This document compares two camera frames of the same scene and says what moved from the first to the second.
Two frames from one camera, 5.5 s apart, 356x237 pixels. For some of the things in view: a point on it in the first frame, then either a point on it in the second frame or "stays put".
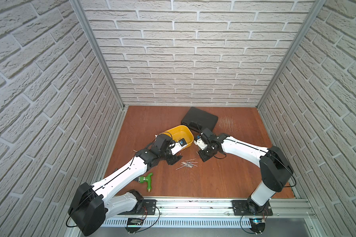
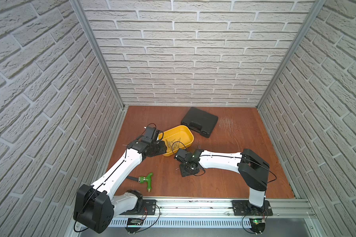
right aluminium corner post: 306,24 stays put
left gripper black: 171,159 -> 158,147
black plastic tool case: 198,119 stays put
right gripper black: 202,157 -> 183,172
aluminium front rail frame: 216,213 stays put
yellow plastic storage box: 181,132 stays put
